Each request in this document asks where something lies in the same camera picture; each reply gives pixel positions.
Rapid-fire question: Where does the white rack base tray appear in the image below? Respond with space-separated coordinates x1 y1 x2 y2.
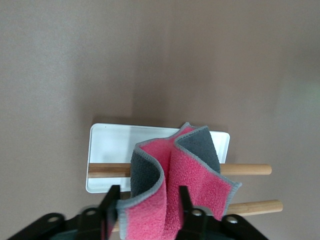
85 122 231 195

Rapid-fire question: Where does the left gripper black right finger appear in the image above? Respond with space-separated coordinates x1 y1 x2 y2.
176 186 208 240

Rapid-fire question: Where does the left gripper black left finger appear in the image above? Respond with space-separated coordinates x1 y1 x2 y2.
77 185 121 240

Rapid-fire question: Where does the pink and grey cloth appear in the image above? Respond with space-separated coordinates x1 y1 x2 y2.
116 121 243 240

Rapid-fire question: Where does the wooden rack rod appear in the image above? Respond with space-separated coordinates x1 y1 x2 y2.
87 163 273 180
112 199 284 232

